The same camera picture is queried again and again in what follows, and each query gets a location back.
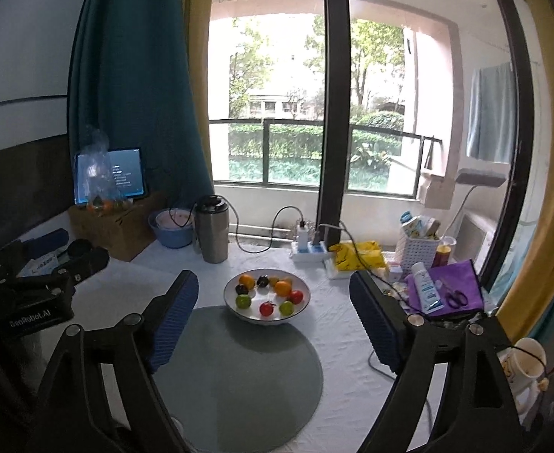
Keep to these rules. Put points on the white perforated basket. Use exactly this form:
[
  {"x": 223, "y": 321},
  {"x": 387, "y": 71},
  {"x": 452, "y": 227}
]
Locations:
[{"x": 416, "y": 251}]

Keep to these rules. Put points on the white mug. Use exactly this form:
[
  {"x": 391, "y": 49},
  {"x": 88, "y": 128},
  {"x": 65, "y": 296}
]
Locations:
[{"x": 527, "y": 363}]

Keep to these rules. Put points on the stainless steel tumbler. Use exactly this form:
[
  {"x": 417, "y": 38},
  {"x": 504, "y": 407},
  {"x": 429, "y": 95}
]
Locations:
[{"x": 213, "y": 236}]

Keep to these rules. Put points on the yellow plastic bag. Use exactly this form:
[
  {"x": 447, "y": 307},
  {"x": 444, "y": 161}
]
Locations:
[{"x": 362, "y": 255}]

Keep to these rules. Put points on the dark round fruit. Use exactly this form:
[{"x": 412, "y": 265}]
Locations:
[
  {"x": 262, "y": 281},
  {"x": 242, "y": 289}
]

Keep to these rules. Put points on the white charger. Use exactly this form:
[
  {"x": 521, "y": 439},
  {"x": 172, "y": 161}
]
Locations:
[{"x": 301, "y": 236}]

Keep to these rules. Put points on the white desk lamp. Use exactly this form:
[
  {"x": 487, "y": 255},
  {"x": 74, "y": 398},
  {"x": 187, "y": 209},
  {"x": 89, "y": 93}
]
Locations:
[{"x": 480, "y": 179}]

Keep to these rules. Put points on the yellow cylindrical can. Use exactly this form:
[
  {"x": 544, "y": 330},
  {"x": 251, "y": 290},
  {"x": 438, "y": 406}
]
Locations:
[{"x": 444, "y": 251}]

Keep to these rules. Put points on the blue plastic bowl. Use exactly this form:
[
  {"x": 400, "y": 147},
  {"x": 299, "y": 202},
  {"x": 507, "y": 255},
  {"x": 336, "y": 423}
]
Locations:
[{"x": 171, "y": 235}]

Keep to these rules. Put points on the white tissue pack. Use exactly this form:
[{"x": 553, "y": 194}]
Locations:
[{"x": 336, "y": 271}]

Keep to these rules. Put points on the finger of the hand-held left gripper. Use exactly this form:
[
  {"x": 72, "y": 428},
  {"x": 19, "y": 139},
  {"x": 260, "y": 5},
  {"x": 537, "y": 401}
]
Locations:
[
  {"x": 88, "y": 260},
  {"x": 46, "y": 238}
]

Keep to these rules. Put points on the blue hanging towel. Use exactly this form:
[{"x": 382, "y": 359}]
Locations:
[{"x": 489, "y": 108}]

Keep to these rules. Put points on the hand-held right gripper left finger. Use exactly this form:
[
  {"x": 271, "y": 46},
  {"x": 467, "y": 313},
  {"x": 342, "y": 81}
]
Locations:
[{"x": 175, "y": 321}]

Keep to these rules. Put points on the white power strip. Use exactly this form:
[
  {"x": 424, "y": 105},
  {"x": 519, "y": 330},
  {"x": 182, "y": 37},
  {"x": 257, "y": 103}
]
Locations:
[{"x": 310, "y": 253}]

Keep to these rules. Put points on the yellow curtain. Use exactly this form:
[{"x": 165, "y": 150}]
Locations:
[{"x": 197, "y": 33}]

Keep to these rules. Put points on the round grey mat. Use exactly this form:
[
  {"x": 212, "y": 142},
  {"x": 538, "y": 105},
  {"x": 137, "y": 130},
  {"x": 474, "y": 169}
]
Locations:
[{"x": 239, "y": 377}]

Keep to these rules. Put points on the red tomato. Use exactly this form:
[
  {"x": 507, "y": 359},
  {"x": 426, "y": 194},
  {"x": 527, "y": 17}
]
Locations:
[
  {"x": 266, "y": 309},
  {"x": 297, "y": 296}
]

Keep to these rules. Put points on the teal curtain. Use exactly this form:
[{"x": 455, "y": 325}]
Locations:
[{"x": 130, "y": 80}]

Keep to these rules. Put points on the white dark-rimmed bowl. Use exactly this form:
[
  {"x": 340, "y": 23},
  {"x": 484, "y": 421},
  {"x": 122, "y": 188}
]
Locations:
[{"x": 258, "y": 317}]

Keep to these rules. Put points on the balcony railing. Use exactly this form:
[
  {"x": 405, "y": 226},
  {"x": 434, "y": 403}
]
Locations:
[{"x": 305, "y": 125}]

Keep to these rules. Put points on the brown cardboard box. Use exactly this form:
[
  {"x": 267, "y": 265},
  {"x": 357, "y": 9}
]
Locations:
[{"x": 116, "y": 232}]

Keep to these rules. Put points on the black window pillar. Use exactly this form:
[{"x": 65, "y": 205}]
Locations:
[{"x": 334, "y": 104}]

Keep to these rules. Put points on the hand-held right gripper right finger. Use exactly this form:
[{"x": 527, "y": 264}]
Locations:
[{"x": 376, "y": 321}]

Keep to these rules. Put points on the green round fruit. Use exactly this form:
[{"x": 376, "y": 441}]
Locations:
[
  {"x": 244, "y": 301},
  {"x": 286, "y": 307}
]

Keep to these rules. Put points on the yellow brown round fruit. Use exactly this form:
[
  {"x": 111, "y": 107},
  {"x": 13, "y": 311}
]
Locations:
[{"x": 277, "y": 277}]

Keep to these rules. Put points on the purple bag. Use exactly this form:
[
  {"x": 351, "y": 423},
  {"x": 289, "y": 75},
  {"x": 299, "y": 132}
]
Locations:
[{"x": 463, "y": 276}]

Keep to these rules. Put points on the tablet screen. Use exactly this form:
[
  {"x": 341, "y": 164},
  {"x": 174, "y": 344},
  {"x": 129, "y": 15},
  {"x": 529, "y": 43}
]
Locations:
[{"x": 126, "y": 174}]

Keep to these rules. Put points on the white tube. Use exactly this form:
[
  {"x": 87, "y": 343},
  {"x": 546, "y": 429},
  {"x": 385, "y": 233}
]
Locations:
[{"x": 425, "y": 288}]

